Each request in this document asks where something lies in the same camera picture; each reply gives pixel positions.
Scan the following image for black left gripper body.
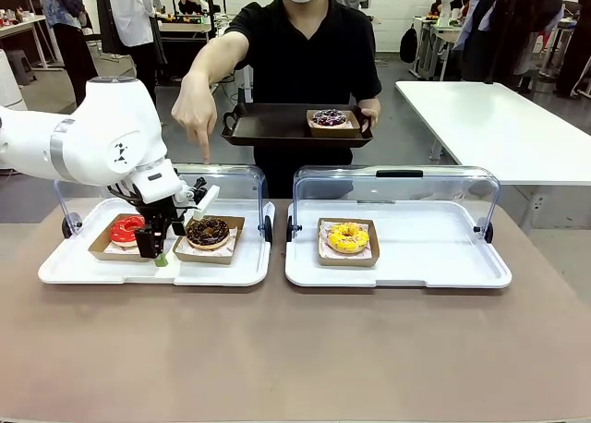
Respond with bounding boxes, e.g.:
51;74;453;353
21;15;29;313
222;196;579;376
133;195;187;231

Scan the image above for black serving tray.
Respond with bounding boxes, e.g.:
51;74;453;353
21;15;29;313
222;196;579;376
221;102;374;148

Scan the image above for brown cardboard donut box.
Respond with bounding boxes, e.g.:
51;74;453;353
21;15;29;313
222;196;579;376
172;214;247;265
317;217;381;268
87;213;161;263
306;110;361;139

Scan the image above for purple glazed sprinkled donut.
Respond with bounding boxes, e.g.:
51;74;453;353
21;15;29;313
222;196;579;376
311;109;348;127

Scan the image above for white paper liner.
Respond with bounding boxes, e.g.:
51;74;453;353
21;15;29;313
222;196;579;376
320;220;374;260
184;224;241;256
103;237;139;256
309;113;356;131

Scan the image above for person's right forearm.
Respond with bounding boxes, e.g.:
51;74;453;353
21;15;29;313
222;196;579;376
182;30;253;96

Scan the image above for chocolate sprinkled donut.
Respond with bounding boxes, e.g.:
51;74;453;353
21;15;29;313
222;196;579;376
185;215;231;251

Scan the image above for red glazed donut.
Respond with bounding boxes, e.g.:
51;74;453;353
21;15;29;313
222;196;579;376
109;214;148;249

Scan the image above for yellow glazed sprinkled donut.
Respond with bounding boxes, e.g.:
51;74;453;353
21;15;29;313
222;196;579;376
326;222;371;254

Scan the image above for person in blue patterned top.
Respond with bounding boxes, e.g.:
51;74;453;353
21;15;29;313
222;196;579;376
38;0;101;108

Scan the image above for person in white shirt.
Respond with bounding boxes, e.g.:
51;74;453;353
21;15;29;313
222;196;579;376
94;0;166;105

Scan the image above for person in black shirt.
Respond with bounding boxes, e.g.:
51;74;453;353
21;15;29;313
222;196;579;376
225;0;383;200

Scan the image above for seated person in black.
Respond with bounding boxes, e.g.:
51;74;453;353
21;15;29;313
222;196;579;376
431;0;463;18

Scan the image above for person in dark coat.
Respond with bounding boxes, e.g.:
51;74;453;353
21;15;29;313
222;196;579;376
454;0;565;91

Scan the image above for person in black clothes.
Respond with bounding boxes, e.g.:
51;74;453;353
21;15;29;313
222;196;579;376
553;0;591;100

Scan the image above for person's right hand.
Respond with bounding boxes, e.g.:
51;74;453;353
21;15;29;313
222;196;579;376
171;73;219;165

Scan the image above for person's left hand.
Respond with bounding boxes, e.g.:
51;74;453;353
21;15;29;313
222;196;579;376
359;97;382;131

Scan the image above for clear display tray lid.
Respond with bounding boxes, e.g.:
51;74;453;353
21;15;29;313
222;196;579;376
285;164;502;243
53;162;274;239

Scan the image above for white display tray base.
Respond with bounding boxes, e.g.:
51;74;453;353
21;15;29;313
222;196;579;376
37;196;277;287
284;199;514;289

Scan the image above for workbench with yellow items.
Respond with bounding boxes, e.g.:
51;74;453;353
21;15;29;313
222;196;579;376
156;18;221;96

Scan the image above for white air purifier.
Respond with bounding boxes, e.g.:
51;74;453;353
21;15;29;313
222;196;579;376
0;48;29;111

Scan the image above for grey plastic stool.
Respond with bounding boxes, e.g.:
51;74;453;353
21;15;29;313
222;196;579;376
5;48;37;86

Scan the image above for white narrow side table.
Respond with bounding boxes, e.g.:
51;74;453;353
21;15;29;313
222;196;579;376
0;14;64;72

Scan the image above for black backpack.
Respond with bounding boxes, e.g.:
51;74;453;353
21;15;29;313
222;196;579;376
399;23;419;65

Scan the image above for white background work table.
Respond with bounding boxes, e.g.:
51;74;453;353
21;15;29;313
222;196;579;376
413;15;463;81

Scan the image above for large white table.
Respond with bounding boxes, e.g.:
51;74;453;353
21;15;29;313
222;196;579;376
395;79;591;230

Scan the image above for left camera mount bracket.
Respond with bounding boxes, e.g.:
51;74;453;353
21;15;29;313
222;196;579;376
173;176;209;210

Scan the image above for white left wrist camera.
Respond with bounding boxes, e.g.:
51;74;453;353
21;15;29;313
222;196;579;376
192;185;221;221

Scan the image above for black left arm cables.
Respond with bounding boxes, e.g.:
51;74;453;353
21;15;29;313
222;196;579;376
106;181;142;207

